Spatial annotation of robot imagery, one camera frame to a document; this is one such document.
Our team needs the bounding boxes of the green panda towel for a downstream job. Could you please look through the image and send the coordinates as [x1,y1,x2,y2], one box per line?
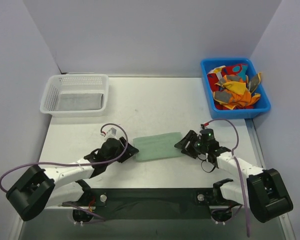
[132,132,183,162]

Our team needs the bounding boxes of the grey panda towel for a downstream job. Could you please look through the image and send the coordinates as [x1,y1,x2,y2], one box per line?
[56,93,104,111]

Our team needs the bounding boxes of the orange towel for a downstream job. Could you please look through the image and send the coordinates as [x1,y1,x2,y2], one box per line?
[212,81,261,110]

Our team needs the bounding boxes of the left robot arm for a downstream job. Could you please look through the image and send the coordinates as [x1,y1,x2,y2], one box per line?
[6,137,139,221]

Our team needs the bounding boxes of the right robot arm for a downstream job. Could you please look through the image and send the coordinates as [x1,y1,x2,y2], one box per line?
[174,128,294,223]

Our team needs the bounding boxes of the black base mat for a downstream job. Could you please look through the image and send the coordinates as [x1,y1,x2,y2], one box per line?
[61,187,241,221]

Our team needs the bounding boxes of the white perforated plastic basket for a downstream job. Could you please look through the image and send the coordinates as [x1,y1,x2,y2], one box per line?
[39,73,110,118]

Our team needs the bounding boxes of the grey orange-edged towel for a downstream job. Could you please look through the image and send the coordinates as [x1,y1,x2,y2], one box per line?
[247,72,262,94]

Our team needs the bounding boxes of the red blue towel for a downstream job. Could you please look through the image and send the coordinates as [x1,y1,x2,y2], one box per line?
[207,63,249,92]

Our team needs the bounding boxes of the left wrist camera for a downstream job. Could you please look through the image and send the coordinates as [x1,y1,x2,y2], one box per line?
[100,127,117,137]

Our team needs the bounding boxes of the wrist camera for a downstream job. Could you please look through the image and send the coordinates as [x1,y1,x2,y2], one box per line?
[100,127,117,137]
[199,128,215,145]

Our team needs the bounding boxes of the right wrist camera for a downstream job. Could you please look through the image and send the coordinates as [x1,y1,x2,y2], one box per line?
[199,128,215,145]

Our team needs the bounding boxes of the aluminium front rail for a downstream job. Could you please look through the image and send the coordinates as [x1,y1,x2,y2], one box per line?
[8,186,297,240]

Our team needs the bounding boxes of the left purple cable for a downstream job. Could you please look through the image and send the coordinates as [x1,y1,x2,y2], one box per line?
[0,123,129,222]

